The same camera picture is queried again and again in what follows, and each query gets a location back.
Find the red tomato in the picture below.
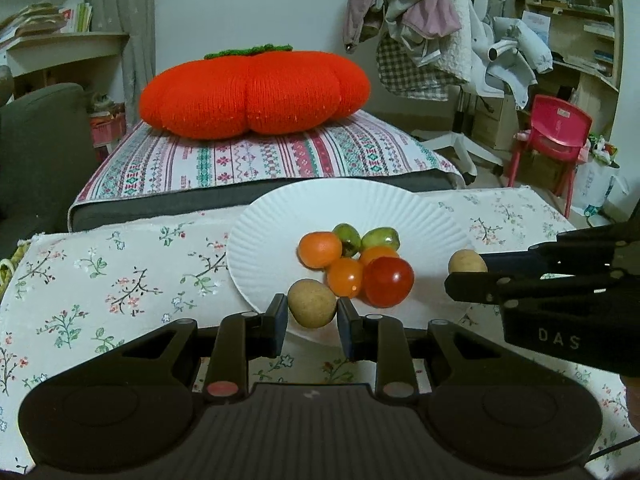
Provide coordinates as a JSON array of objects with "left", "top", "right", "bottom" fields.
[{"left": 363, "top": 256, "right": 416, "bottom": 308}]

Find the grey sofa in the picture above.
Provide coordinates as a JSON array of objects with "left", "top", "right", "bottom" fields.
[{"left": 0, "top": 82, "right": 98, "bottom": 261}]

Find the striped patterned cushion cover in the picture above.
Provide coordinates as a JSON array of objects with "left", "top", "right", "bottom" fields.
[{"left": 72, "top": 110, "right": 466, "bottom": 206}]

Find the wooden bookshelf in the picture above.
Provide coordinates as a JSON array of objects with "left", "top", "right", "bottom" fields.
[{"left": 520, "top": 0, "right": 626, "bottom": 136}]

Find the white ribbed plate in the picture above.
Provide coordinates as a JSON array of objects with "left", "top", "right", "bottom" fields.
[{"left": 226, "top": 178, "right": 476, "bottom": 348}]

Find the checked cloth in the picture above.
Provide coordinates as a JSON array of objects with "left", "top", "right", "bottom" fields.
[{"left": 376, "top": 35, "right": 463, "bottom": 101}]

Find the person's right forearm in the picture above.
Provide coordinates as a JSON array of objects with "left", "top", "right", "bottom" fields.
[{"left": 621, "top": 374, "right": 640, "bottom": 433}]

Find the orange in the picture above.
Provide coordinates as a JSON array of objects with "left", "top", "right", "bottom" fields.
[
  {"left": 298, "top": 231, "right": 344, "bottom": 269},
  {"left": 359, "top": 245, "right": 401, "bottom": 266},
  {"left": 327, "top": 257, "right": 365, "bottom": 298}
]

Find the white shelf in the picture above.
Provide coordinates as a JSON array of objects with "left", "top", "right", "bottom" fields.
[{"left": 5, "top": 32, "right": 131, "bottom": 91}]

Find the black cable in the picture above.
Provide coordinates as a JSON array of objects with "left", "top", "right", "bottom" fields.
[{"left": 590, "top": 435, "right": 640, "bottom": 461}]

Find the pink garment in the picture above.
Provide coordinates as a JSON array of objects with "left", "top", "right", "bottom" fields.
[{"left": 344, "top": 0, "right": 463, "bottom": 51}]

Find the white office chair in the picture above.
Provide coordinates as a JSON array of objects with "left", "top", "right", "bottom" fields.
[{"left": 412, "top": 0, "right": 531, "bottom": 186}]

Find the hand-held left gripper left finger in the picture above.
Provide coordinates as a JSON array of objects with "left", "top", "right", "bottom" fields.
[{"left": 120, "top": 294, "right": 290, "bottom": 403}]

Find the white bag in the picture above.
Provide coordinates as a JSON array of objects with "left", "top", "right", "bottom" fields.
[{"left": 570, "top": 157, "right": 633, "bottom": 221}]

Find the cardboard box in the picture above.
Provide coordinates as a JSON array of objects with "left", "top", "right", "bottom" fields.
[{"left": 472, "top": 92, "right": 521, "bottom": 151}]

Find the white quilted blanket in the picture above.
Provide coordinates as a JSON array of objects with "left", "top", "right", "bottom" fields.
[{"left": 420, "top": 0, "right": 481, "bottom": 86}]

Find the pink basket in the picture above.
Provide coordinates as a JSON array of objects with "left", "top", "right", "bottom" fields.
[{"left": 89, "top": 110, "right": 126, "bottom": 153}]

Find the floral tablecloth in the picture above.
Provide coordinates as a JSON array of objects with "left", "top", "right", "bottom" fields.
[{"left": 0, "top": 185, "right": 640, "bottom": 476}]

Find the orange knitted pumpkin cushion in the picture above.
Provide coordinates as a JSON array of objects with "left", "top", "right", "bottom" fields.
[{"left": 139, "top": 44, "right": 372, "bottom": 140}]

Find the green lime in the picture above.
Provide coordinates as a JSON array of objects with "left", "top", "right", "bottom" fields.
[
  {"left": 333, "top": 223, "right": 362, "bottom": 257},
  {"left": 361, "top": 227, "right": 401, "bottom": 251}
]

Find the light blue jacket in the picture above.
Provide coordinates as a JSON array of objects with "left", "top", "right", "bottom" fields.
[{"left": 492, "top": 15, "right": 555, "bottom": 111}]

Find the red plastic child chair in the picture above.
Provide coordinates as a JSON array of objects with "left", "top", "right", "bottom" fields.
[{"left": 507, "top": 94, "right": 593, "bottom": 218}]

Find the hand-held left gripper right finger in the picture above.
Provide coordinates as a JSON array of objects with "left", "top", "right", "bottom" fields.
[{"left": 336, "top": 298, "right": 501, "bottom": 403}]

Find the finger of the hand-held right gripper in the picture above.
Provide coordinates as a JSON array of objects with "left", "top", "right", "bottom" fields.
[
  {"left": 481, "top": 222, "right": 640, "bottom": 275},
  {"left": 445, "top": 270, "right": 628, "bottom": 311}
]

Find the row of books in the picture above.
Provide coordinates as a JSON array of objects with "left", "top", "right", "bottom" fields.
[{"left": 0, "top": 2, "right": 93, "bottom": 43}]

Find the grey curtain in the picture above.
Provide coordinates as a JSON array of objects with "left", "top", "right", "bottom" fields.
[{"left": 90, "top": 0, "right": 156, "bottom": 126}]

